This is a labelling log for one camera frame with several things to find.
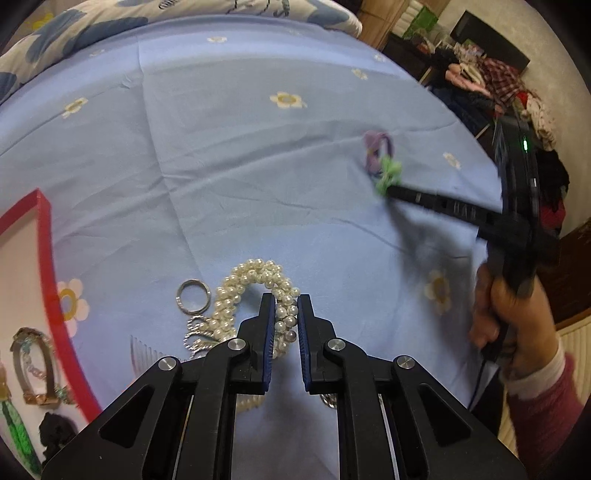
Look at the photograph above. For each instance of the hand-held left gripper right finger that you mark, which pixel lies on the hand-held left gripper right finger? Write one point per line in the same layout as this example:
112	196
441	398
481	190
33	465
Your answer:
304	350

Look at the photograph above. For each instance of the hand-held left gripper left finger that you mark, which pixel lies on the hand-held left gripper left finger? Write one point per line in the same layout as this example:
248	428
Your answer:
267	350

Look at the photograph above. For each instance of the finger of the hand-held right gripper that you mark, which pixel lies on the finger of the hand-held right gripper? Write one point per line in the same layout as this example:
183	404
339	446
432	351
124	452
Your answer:
443	201

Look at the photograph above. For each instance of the black velvet scrunchie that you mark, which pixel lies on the black velvet scrunchie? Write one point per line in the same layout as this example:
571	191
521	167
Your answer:
55	434

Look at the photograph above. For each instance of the gold wrist watch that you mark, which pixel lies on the gold wrist watch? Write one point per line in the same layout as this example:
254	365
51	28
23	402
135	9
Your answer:
41	399

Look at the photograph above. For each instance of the red shallow cardboard box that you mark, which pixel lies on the red shallow cardboard box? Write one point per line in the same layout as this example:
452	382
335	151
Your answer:
46	258

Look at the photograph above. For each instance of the yellow hair claw clip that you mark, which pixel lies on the yellow hair claw clip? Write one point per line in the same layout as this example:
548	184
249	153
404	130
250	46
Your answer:
3	387

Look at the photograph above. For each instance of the person's right forearm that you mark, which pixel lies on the person's right forearm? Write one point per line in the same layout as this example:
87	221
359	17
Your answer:
545	415

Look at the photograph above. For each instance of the person's right hand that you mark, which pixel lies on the person's right hand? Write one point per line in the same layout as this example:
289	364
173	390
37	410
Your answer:
521	323

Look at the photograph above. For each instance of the silver twisted ornament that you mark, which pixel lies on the silver twisted ornament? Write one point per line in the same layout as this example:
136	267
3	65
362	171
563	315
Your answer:
196	341

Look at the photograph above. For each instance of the clear plastic hair comb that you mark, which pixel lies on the clear plastic hair comb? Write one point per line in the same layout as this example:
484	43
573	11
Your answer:
147	360

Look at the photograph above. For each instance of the pile of clothes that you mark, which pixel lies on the pile of clothes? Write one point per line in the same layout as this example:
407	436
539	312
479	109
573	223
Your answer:
503	78

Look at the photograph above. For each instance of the white radiator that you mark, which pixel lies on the white radiator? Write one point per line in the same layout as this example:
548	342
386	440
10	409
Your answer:
575	346

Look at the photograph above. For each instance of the dark cabinet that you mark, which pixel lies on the dark cabinet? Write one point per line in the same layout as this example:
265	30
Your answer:
406	55

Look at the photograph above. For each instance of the black monitor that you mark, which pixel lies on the black monitor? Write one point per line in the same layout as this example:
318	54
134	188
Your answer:
489	41

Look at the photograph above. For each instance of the green box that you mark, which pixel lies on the green box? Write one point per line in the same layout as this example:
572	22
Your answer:
422	23

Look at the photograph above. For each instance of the wooden wardrobe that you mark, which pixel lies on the wooden wardrobe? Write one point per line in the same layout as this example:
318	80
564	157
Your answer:
383	23

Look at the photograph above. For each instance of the white duvet with blue hearts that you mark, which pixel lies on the white duvet with blue hearts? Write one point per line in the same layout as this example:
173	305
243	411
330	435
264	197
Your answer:
92	27

